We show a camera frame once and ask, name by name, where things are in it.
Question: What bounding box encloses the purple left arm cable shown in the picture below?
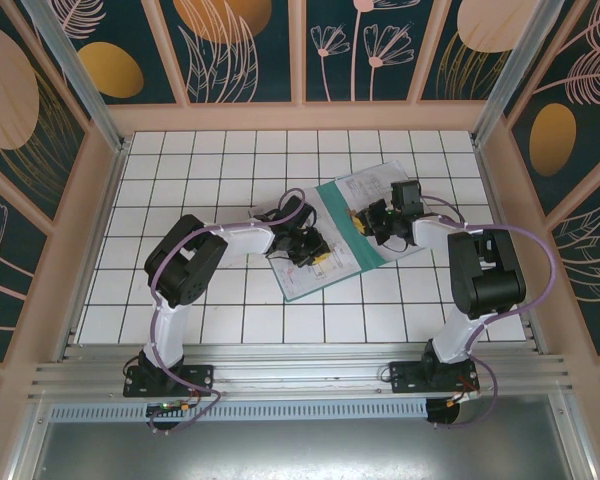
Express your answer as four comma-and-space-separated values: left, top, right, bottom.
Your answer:
148, 187, 308, 436

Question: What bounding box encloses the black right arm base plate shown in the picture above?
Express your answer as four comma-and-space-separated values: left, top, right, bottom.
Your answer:
388, 359, 480, 395

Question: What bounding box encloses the slotted grey cable duct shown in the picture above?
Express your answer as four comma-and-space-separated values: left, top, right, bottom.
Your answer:
49, 402, 429, 422

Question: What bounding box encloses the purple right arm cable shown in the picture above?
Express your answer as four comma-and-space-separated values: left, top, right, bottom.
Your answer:
422, 194, 558, 430

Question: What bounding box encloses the green paper folder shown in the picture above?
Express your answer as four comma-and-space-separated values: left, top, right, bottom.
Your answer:
249, 159, 426, 303

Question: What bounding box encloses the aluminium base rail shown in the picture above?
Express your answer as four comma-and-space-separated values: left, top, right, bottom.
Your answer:
27, 342, 576, 402

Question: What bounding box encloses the grey metal sheet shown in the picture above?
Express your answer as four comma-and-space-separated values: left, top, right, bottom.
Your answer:
15, 394, 595, 480

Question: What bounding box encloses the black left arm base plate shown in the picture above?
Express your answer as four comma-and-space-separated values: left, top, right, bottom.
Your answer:
123, 363, 215, 399

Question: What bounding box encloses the aluminium corner post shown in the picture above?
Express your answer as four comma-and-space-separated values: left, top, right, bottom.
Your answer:
20, 0, 130, 152
470, 0, 580, 146

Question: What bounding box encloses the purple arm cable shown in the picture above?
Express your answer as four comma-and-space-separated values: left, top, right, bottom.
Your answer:
148, 187, 308, 436
422, 194, 558, 430

